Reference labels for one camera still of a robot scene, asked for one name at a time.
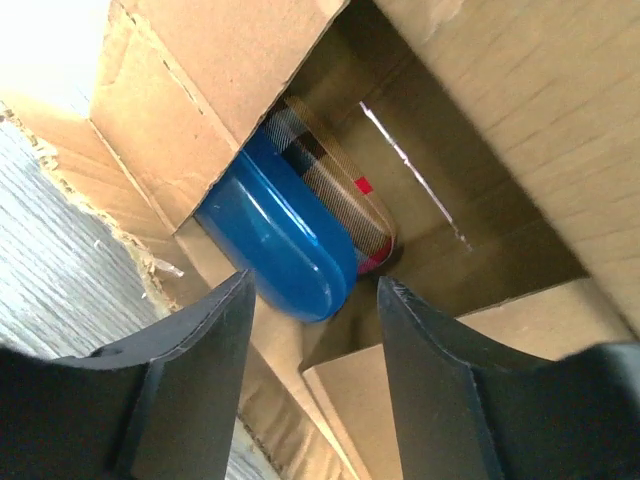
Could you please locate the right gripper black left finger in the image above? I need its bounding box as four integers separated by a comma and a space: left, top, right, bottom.
1, 271, 256, 479

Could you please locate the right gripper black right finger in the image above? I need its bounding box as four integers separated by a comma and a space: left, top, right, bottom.
377, 277, 639, 479

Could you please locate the dark object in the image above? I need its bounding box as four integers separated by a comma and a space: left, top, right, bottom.
194, 95, 397, 323

